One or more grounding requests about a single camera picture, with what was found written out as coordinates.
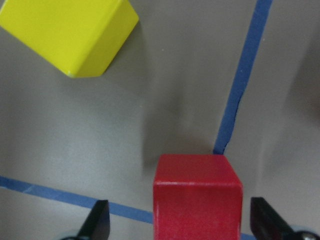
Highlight red wooden block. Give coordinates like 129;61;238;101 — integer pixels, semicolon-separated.
153;154;243;240

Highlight yellow wooden block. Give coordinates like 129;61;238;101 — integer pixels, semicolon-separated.
0;0;139;78

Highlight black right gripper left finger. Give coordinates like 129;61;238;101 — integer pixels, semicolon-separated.
65;200;110;240

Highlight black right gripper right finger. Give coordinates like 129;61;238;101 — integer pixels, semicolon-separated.
250;197;320;240

